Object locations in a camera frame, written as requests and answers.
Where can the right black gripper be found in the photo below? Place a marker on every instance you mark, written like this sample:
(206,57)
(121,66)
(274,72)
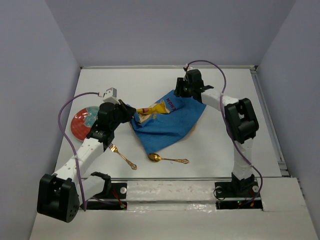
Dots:
(178,90)

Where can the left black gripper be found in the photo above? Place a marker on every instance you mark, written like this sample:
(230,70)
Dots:
(128,111)

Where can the red and teal plate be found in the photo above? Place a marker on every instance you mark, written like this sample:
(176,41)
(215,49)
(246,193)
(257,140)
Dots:
(82,122)

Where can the gold fork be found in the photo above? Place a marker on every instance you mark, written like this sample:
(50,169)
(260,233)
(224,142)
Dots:
(114,149)

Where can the blue pikachu placemat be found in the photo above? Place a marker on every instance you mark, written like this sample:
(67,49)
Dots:
(166,121)

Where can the gold spoon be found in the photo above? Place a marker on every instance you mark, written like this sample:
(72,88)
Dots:
(154,157)

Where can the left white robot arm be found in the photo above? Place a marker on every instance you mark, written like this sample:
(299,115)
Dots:
(63,193)

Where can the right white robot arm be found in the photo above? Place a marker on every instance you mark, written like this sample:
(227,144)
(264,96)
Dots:
(241,125)

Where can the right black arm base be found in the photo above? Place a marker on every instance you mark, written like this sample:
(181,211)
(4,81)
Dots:
(228,199)

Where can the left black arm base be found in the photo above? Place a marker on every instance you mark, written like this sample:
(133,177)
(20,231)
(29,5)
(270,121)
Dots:
(113,200)

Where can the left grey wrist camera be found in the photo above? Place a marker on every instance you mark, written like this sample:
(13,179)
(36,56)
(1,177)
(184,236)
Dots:
(109,93)

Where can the metal table rail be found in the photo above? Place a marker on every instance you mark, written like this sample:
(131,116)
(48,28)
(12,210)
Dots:
(207,147)

